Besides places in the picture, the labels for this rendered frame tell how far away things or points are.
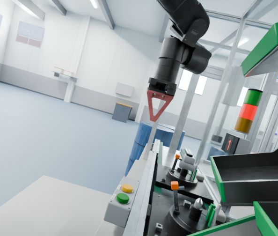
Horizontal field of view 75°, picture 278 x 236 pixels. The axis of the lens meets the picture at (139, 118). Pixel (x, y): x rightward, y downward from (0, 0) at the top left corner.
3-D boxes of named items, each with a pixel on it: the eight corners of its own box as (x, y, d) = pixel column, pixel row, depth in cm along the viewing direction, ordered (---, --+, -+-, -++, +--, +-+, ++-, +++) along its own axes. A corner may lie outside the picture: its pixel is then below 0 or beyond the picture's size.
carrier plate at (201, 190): (154, 185, 75) (156, 180, 75) (157, 166, 99) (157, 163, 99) (212, 205, 72) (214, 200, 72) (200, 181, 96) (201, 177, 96)
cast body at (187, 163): (179, 167, 83) (183, 152, 82) (178, 164, 87) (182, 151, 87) (197, 173, 82) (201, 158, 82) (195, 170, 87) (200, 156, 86)
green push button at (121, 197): (113, 203, 54) (115, 197, 54) (117, 196, 58) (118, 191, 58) (126, 208, 54) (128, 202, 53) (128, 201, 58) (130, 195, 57)
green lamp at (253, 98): (246, 103, 64) (251, 89, 63) (240, 103, 68) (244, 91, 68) (260, 107, 63) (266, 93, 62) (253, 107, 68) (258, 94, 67)
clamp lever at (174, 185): (173, 210, 51) (171, 184, 51) (172, 206, 53) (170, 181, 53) (186, 210, 51) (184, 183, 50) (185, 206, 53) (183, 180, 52)
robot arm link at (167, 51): (160, 35, 46) (174, 30, 41) (181, 45, 49) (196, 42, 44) (153, 62, 47) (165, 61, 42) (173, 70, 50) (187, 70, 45)
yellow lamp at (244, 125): (237, 130, 64) (241, 117, 64) (231, 129, 69) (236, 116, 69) (251, 134, 64) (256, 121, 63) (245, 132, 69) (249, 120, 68)
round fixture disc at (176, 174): (167, 180, 79) (168, 175, 79) (166, 169, 93) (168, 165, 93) (199, 190, 78) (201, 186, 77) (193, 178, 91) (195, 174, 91)
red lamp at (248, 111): (241, 116, 64) (246, 103, 64) (236, 116, 69) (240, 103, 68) (256, 121, 63) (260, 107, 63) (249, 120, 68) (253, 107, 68)
